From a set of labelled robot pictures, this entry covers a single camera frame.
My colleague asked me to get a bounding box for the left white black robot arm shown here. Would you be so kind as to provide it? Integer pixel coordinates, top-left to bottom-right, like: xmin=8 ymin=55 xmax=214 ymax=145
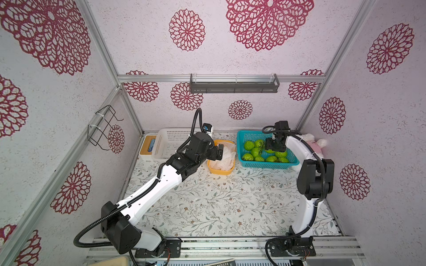
xmin=73 ymin=108 xmax=224 ymax=254

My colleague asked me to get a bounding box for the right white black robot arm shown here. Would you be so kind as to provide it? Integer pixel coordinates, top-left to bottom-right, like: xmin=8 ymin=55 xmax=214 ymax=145
xmin=262 ymin=121 xmax=335 ymax=266

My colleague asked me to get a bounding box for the pile of white foam nets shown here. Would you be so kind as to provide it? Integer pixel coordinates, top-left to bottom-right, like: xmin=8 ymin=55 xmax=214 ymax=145
xmin=210 ymin=140 xmax=236 ymax=171

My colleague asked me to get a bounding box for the yellow plastic tray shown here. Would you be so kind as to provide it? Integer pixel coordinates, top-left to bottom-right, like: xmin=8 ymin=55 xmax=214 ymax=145
xmin=207 ymin=140 xmax=237 ymax=175

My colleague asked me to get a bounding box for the white plastic basket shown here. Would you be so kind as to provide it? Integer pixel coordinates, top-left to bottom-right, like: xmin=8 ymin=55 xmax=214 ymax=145
xmin=152 ymin=128 xmax=191 ymax=161

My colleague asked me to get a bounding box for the teal plastic basket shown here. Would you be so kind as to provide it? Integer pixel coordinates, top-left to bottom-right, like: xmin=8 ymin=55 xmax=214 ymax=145
xmin=236 ymin=130 xmax=300 ymax=170

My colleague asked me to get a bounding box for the white teddy bear pink shirt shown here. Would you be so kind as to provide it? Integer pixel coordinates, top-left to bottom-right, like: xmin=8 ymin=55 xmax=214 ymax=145
xmin=301 ymin=134 xmax=328 ymax=155

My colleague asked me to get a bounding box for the white box wooden lid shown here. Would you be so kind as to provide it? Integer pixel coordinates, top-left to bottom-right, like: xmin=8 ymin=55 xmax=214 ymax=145
xmin=139 ymin=134 xmax=156 ymax=161

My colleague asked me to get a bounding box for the floral table mat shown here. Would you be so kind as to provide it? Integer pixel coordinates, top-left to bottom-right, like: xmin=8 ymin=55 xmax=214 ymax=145
xmin=128 ymin=132 xmax=340 ymax=238

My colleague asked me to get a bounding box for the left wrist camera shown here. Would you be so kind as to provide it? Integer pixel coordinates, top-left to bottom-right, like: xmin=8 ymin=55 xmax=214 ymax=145
xmin=203 ymin=123 xmax=214 ymax=136

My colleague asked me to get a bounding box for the black wire wall rack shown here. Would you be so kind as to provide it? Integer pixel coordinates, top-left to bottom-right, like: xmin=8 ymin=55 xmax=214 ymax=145
xmin=87 ymin=105 xmax=124 ymax=151

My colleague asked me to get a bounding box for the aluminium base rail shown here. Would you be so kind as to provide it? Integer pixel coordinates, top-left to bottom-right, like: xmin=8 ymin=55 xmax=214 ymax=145
xmin=84 ymin=235 xmax=367 ymax=266

